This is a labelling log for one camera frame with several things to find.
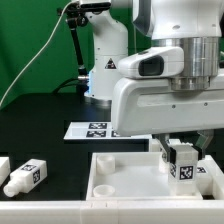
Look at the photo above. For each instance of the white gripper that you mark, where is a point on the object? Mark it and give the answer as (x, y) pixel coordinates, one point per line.
(151, 107)

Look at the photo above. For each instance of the white square tabletop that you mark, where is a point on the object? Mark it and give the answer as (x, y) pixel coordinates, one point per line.
(131, 176)

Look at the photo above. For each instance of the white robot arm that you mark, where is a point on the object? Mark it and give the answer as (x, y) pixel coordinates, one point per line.
(176, 85)

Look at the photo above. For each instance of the white U-shaped fixture wall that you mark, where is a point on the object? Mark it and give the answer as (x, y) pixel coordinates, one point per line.
(61, 199)

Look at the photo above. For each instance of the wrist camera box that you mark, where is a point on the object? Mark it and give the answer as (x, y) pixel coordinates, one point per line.
(155, 62)

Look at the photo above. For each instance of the white marker base plate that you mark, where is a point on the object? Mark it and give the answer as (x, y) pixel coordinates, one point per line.
(95, 130)

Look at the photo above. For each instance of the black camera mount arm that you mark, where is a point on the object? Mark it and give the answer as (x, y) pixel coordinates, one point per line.
(75, 17)

